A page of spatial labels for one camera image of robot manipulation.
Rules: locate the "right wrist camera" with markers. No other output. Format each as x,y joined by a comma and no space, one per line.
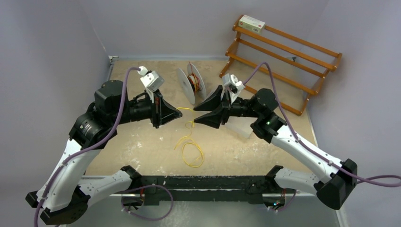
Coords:
232,84

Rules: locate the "wooden shelf rack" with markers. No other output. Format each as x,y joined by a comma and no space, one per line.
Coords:
241,31

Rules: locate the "clear plastic divided tray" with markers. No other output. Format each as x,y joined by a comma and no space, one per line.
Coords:
240,118

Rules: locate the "white perforated cable spool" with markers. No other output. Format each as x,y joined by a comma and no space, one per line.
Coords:
191,83

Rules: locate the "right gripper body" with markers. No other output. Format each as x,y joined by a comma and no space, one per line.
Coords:
226,102

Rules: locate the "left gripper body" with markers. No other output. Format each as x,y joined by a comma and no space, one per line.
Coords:
156,110

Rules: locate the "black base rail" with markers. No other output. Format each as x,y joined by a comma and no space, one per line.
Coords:
253,189

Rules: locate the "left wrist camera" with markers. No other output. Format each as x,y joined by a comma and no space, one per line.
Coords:
152,81

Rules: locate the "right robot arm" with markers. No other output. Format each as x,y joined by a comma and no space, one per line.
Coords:
326,180

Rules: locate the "white green box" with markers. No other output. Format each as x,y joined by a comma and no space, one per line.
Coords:
251,24

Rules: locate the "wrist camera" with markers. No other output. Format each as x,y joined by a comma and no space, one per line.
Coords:
232,84
152,81

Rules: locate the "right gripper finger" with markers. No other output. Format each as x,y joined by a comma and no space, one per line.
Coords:
213,119
211,102

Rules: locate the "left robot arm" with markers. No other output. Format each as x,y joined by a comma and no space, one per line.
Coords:
65,197

